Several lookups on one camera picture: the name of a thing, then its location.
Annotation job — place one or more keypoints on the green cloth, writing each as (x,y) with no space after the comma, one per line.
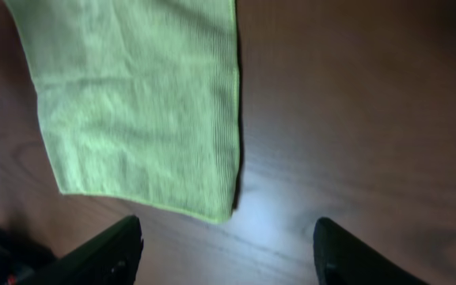
(138,99)

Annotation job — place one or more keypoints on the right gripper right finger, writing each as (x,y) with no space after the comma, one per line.
(340,258)

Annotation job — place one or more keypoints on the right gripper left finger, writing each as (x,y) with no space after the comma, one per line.
(110,258)

